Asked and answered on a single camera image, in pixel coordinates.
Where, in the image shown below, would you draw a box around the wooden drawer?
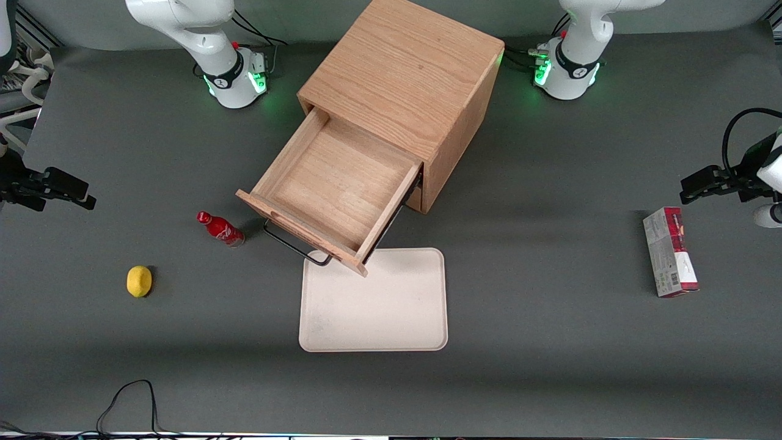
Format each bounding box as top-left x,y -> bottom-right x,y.
236,107 -> 424,277

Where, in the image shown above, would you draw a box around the black left base cables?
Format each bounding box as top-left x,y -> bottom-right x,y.
505,12 -> 572,73

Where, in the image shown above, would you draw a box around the red plaid cardboard box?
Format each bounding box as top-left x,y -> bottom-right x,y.
643,207 -> 700,298

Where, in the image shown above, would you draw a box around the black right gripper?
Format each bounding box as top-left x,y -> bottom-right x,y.
0,160 -> 97,212

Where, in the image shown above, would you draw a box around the black looped table cable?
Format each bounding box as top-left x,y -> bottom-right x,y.
97,379 -> 161,436

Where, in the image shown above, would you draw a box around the black base cables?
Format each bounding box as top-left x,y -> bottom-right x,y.
232,9 -> 289,77
505,12 -> 572,73

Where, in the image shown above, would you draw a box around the grey metal frame rail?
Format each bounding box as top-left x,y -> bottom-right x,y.
12,0 -> 63,50

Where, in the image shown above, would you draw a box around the white tubular frame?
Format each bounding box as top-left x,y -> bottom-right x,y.
0,49 -> 54,156

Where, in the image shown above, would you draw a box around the beige plastic tray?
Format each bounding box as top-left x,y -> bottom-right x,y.
299,247 -> 448,353

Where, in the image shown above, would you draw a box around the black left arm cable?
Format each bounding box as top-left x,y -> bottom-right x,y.
722,108 -> 782,175

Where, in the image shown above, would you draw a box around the black right base cables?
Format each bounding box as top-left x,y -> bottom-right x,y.
232,9 -> 289,77

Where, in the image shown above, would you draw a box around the red cola bottle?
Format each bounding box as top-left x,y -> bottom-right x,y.
196,211 -> 246,248

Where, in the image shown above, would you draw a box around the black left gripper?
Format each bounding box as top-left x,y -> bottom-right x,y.
680,134 -> 781,205

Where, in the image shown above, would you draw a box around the yellow lemon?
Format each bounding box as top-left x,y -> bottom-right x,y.
126,265 -> 153,298

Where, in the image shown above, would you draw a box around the black metal drawer handle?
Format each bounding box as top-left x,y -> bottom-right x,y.
263,219 -> 334,267

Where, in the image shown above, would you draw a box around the wooden drawer cabinet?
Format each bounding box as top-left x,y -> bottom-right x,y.
298,0 -> 505,215

